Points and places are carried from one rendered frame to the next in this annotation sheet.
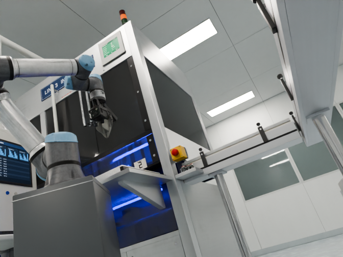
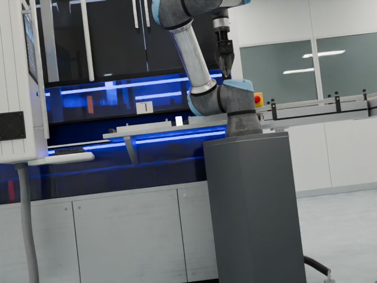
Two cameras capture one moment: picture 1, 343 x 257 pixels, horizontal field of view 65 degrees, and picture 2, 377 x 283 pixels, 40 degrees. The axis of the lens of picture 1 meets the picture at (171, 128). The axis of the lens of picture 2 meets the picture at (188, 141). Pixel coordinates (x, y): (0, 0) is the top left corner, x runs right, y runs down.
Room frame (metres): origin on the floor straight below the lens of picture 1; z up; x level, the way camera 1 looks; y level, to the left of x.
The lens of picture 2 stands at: (-0.90, 1.46, 0.73)
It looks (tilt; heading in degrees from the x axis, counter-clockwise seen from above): 2 degrees up; 336
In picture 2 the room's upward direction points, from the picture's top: 7 degrees counter-clockwise
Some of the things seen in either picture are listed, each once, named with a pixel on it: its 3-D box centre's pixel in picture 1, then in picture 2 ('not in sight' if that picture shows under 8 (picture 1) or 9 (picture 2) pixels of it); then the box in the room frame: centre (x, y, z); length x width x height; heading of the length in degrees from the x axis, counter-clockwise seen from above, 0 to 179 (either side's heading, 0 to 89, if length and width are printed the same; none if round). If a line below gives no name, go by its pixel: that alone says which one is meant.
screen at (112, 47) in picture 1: (111, 48); not in sight; (1.55, 0.26, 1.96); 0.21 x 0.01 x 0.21; 68
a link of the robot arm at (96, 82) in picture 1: (95, 85); (219, 8); (1.18, 0.32, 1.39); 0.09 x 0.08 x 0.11; 131
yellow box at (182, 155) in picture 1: (178, 153); (255, 100); (1.49, 0.00, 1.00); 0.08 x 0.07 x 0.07; 158
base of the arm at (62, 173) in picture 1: (65, 179); (242, 123); (0.92, 0.42, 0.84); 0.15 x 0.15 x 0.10
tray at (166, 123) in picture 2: not in sight; (146, 129); (1.60, 0.59, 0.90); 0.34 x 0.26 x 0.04; 158
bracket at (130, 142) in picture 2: not in sight; (131, 151); (1.55, 0.70, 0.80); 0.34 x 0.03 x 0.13; 158
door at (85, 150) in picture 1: (70, 131); (97, 21); (1.77, 0.73, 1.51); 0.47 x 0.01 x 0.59; 68
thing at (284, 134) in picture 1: (236, 151); (303, 110); (1.51, -0.32, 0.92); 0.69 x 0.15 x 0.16; 68
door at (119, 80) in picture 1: (116, 104); (182, 12); (1.60, 0.31, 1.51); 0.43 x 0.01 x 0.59; 68
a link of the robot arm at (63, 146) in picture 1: (62, 150); (237, 95); (0.92, 0.42, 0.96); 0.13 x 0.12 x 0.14; 41
